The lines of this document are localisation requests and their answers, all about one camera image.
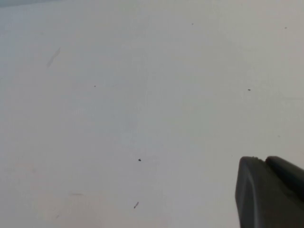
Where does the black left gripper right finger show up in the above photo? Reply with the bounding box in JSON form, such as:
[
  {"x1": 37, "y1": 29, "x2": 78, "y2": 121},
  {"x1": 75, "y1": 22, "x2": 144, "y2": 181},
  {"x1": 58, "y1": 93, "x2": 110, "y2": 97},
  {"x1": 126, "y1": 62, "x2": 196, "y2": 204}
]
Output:
[{"x1": 264, "y1": 155, "x2": 304, "y2": 228}]

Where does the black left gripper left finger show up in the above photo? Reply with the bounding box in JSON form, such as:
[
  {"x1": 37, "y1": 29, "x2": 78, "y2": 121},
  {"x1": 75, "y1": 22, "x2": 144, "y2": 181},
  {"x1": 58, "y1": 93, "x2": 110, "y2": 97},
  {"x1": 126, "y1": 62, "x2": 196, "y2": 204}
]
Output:
[{"x1": 235, "y1": 156, "x2": 300, "y2": 228}]

